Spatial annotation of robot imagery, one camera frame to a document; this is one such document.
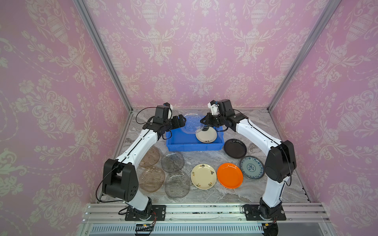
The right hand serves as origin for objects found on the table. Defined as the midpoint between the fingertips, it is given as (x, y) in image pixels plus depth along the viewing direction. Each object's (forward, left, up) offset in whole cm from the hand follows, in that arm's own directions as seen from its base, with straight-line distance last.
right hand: (200, 120), depth 85 cm
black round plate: (-9, -22, -19) cm, 31 cm away
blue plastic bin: (+1, +14, -22) cm, 26 cm away
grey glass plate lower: (-28, +15, -22) cm, 39 cm away
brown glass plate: (-25, +31, -21) cm, 45 cm away
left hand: (0, +11, 0) cm, 11 cm away
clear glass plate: (-1, +5, -3) cm, 5 cm away
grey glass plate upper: (-15, +19, -21) cm, 32 cm away
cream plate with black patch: (+4, -5, -20) cm, 21 cm away
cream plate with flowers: (-25, 0, -22) cm, 33 cm away
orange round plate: (-25, -16, -23) cm, 37 cm away
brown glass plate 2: (-11, +33, -22) cm, 41 cm away
